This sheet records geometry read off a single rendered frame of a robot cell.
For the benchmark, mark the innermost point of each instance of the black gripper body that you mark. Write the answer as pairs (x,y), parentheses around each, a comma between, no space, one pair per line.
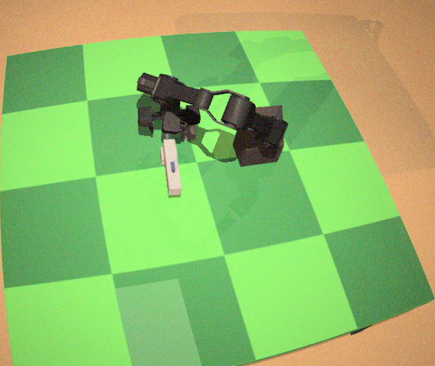
(145,116)

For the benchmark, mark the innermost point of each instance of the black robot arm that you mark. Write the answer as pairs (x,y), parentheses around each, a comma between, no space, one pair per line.
(240,112)

